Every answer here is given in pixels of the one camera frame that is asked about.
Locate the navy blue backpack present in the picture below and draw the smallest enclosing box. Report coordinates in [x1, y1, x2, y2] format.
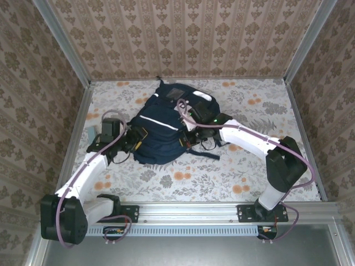
[130, 75, 221, 166]

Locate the floral patterned table cover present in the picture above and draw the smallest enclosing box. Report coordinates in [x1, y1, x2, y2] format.
[64, 78, 322, 203]

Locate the grey sheet metal tray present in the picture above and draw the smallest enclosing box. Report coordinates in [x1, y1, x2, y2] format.
[26, 221, 355, 266]

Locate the aluminium side rail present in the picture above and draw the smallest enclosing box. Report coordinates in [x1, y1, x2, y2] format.
[52, 82, 95, 203]
[285, 80, 328, 202]

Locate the aluminium mounting rail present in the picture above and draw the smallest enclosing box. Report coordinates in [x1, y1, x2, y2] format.
[41, 201, 338, 223]

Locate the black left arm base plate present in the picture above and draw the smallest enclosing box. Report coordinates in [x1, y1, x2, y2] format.
[110, 204, 140, 223]

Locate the slotted pale cable duct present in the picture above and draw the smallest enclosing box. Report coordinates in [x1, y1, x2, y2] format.
[85, 224, 261, 237]

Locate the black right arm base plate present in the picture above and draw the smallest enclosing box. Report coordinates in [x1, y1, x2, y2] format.
[237, 204, 289, 223]

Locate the black connector box with wires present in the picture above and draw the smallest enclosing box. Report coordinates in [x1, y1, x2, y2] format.
[103, 226, 126, 241]
[257, 226, 278, 239]

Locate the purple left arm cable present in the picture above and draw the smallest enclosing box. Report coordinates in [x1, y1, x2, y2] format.
[55, 109, 133, 249]

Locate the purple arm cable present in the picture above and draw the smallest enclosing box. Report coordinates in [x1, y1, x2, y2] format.
[177, 98, 317, 244]
[55, 109, 133, 249]

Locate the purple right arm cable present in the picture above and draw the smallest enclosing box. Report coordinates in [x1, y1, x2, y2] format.
[177, 98, 317, 244]

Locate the aluminium frame post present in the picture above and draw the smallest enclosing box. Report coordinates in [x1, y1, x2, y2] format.
[283, 0, 338, 84]
[32, 0, 92, 87]

